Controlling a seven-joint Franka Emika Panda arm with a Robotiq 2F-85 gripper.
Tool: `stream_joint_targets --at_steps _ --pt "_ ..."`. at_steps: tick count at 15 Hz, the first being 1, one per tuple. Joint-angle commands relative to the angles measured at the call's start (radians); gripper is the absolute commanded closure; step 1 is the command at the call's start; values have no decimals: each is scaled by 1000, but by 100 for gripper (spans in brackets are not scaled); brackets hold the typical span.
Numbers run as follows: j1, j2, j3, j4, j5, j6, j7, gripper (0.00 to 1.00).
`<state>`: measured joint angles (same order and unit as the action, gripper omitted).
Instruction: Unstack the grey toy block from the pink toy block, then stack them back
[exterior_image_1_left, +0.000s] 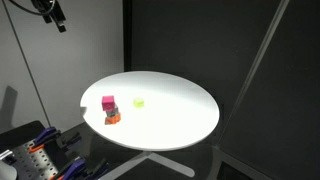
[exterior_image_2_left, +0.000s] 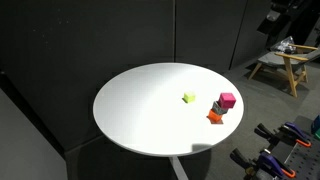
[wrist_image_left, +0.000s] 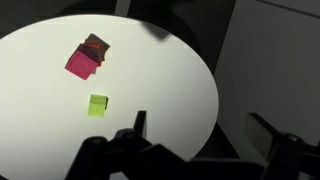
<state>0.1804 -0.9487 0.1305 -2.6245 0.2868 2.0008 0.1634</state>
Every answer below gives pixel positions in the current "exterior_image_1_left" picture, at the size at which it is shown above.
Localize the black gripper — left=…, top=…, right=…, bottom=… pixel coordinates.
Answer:
left=31, top=0, right=67, bottom=34

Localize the pink toy block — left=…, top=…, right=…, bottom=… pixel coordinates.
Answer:
left=101, top=95, right=116, bottom=112

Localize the grey toy block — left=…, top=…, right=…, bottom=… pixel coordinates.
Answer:
left=105, top=105, right=120, bottom=118

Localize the orange toy block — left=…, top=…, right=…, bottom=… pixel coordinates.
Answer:
left=104, top=112, right=122, bottom=126

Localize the yellow-green toy block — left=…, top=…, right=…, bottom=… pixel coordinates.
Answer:
left=132, top=97, right=146, bottom=109

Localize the thin dark pole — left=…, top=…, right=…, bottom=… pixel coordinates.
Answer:
left=1, top=0, right=52, bottom=128

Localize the purple black spring clamp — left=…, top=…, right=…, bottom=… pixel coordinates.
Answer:
left=49, top=155, right=110, bottom=180
left=28, top=126, right=83, bottom=154

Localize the black platform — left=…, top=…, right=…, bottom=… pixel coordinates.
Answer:
left=0, top=119, right=113, bottom=180

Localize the perforated metal board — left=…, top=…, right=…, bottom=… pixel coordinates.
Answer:
left=0, top=139, right=69, bottom=180

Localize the white rounded object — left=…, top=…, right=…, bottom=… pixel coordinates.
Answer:
left=0, top=159, right=18, bottom=180

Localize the white table base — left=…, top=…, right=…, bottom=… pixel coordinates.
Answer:
left=99, top=150, right=196, bottom=180

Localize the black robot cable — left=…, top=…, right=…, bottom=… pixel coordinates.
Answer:
left=8, top=0, right=56, bottom=16

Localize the grey diagonal frame bar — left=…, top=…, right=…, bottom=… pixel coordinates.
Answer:
left=213, top=0, right=291, bottom=180

